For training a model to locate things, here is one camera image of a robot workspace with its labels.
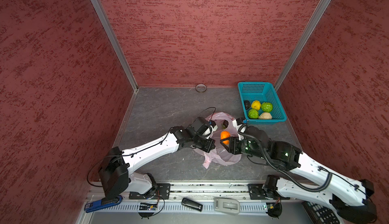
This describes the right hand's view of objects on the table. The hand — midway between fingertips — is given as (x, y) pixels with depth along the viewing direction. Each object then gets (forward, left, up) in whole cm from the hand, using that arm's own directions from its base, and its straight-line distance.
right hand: (223, 146), depth 66 cm
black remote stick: (-19, +15, -20) cm, 32 cm away
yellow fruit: (+36, -30, -17) cm, 50 cm away
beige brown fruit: (+27, -34, -17) cm, 47 cm away
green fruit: (+34, -37, -17) cm, 53 cm away
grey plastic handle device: (-20, -1, -20) cm, 29 cm away
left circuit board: (-19, +37, -24) cm, 48 cm away
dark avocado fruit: (+37, -24, -17) cm, 47 cm away
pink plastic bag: (0, 0, -12) cm, 12 cm away
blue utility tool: (-18, +59, -20) cm, 65 cm away
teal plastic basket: (+39, -34, -17) cm, 54 cm away
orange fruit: (+3, 0, +4) cm, 5 cm away
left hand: (+2, +4, -9) cm, 10 cm away
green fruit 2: (+30, -26, -18) cm, 43 cm away
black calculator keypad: (-25, -43, -21) cm, 54 cm away
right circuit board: (-22, -24, -23) cm, 40 cm away
